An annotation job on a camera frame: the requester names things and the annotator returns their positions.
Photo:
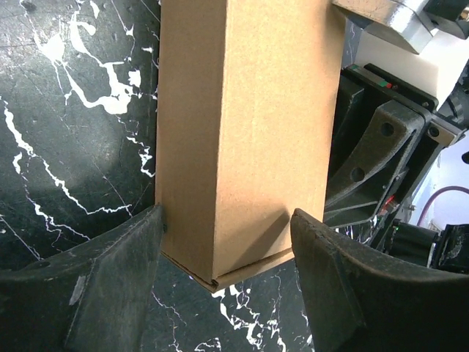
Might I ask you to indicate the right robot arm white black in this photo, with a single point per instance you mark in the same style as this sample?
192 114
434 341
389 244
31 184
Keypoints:
440 68

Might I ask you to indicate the cardboard box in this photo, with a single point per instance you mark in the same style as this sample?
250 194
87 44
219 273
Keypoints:
246 101

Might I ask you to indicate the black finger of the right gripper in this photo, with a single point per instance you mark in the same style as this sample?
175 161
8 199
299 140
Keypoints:
391 125

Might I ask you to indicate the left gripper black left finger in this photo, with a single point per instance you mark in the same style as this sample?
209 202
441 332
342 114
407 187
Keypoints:
92 297

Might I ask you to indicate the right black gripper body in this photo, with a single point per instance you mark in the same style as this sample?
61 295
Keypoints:
361 91

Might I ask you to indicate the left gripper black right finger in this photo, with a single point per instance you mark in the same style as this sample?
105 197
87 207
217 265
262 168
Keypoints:
359 299

